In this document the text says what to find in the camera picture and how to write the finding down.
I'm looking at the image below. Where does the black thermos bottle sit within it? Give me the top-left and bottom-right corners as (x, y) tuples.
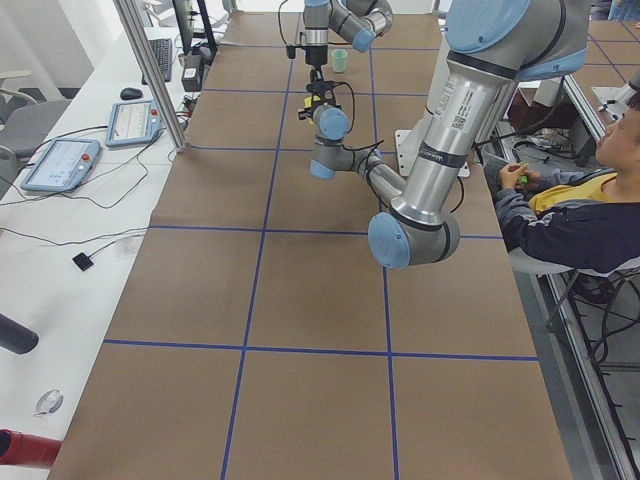
(0, 314), (39, 355)

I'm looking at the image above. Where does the black computer monitor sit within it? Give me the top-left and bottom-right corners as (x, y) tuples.
(172, 0), (212, 54)

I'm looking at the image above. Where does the black keyboard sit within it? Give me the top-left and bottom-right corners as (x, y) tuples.
(148, 38), (173, 82)

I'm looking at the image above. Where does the light green plastic cup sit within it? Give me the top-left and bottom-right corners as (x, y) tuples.
(331, 49), (349, 74)

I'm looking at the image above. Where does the teach pendant tablet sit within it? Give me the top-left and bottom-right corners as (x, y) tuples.
(20, 138), (102, 193)
(105, 100), (164, 148)

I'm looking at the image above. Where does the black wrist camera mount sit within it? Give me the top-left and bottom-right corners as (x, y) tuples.
(285, 30), (307, 60)

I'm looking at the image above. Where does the seated person yellow shirt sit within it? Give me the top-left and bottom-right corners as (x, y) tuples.
(484, 94), (639, 274)

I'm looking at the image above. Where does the upper teach pendant tablet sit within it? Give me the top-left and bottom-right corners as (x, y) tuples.
(105, 100), (164, 148)

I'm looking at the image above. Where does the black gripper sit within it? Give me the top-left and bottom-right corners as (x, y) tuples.
(305, 45), (324, 86)
(297, 97), (320, 122)

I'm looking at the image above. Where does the aluminium frame post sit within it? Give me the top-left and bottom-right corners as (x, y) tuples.
(113, 0), (187, 153)

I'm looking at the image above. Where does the red cylinder bottle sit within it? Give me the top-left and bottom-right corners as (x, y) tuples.
(1, 429), (62, 469)

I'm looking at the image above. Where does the black computer mouse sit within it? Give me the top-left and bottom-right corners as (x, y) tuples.
(120, 87), (143, 101)

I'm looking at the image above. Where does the lower teach pendant tablet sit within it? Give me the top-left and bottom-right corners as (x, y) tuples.
(20, 138), (102, 193)

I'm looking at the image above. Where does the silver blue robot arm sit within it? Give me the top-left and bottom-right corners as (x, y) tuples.
(302, 0), (393, 82)
(299, 1), (590, 268)

